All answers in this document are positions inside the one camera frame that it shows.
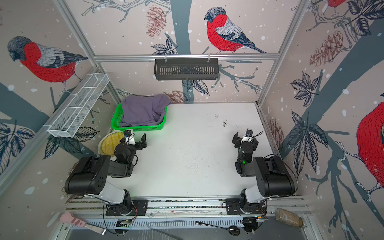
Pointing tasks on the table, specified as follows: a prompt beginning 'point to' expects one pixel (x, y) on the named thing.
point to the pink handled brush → (68, 217)
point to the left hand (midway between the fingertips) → (139, 131)
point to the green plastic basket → (116, 121)
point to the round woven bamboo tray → (108, 143)
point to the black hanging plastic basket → (186, 69)
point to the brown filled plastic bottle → (284, 215)
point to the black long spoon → (233, 230)
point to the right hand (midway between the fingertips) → (246, 132)
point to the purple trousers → (143, 110)
